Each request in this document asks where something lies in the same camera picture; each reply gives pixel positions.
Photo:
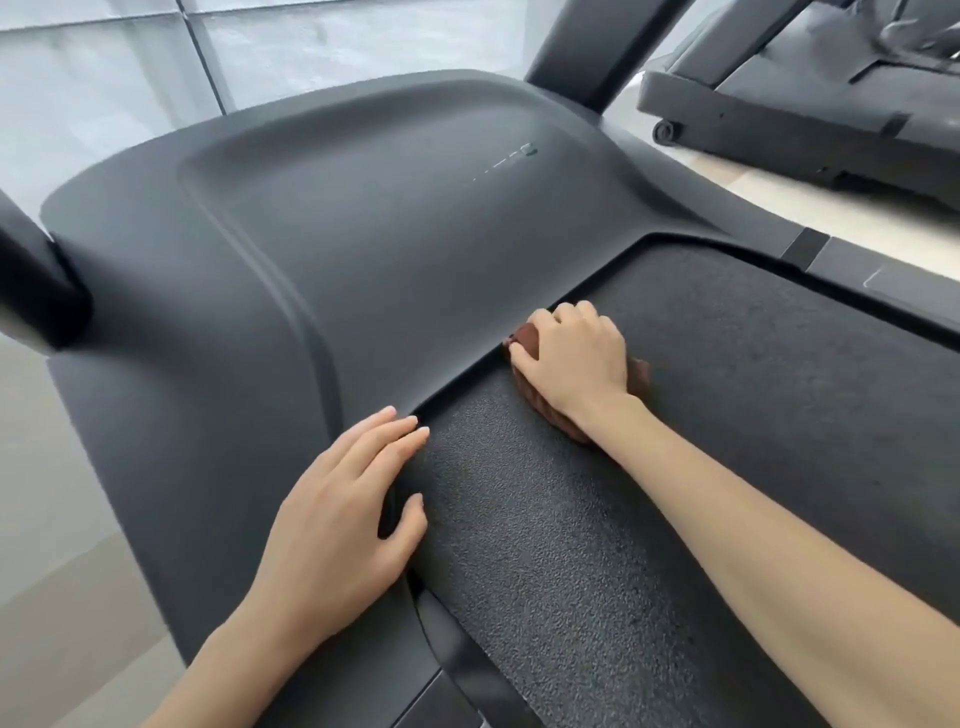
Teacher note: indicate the person's right hand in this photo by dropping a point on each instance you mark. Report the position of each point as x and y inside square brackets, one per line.
[581, 367]

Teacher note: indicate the person's left hand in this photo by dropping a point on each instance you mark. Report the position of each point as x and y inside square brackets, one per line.
[330, 540]

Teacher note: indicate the brown cleaning cloth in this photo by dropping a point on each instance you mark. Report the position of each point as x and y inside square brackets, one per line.
[525, 337]

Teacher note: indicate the grey treadmill with red label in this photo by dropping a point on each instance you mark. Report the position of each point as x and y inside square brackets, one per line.
[225, 262]

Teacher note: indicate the stained grey treadmill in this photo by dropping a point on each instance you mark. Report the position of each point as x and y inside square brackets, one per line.
[810, 112]

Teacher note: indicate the person's right forearm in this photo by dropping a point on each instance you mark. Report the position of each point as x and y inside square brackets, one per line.
[810, 562]

